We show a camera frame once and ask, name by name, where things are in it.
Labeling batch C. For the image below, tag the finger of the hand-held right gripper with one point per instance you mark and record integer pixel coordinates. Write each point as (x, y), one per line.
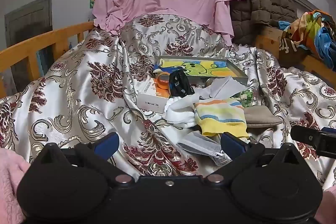
(304, 136)

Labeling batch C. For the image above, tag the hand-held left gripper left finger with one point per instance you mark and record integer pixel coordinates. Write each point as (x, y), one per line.
(107, 144)

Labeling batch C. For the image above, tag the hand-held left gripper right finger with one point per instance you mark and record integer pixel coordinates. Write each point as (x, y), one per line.
(232, 145)

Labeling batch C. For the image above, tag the striped yellow sock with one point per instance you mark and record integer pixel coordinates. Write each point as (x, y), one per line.
(220, 115)

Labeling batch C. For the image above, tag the taupe cloth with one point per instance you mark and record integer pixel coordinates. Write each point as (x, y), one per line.
(260, 115)

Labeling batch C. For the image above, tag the grey cloth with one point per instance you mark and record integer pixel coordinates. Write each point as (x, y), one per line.
(223, 86)

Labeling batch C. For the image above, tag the grey tray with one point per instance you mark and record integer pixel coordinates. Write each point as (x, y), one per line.
(204, 80)

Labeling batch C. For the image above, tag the black and blue sock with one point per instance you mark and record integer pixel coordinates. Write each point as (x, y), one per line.
(178, 85)

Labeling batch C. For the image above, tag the jar of green paper stars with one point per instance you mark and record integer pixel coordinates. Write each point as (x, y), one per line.
(246, 96)

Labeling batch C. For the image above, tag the white cardboard box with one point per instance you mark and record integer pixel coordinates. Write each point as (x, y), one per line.
(149, 100)

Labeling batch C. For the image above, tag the floral satin blanket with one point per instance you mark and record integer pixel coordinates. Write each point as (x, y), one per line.
(78, 87)

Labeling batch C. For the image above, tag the brown pillow with white print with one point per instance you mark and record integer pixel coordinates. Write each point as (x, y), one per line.
(288, 52)

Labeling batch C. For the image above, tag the colourful cartoon blanket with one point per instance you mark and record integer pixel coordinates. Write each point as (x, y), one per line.
(307, 27)

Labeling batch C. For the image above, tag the grey door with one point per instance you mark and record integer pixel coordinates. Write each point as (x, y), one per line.
(26, 19)

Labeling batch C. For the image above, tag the wooden bunk frame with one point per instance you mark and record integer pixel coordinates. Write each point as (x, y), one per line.
(312, 66)

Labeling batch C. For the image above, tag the wooden bed rail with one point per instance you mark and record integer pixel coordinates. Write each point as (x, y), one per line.
(39, 41)

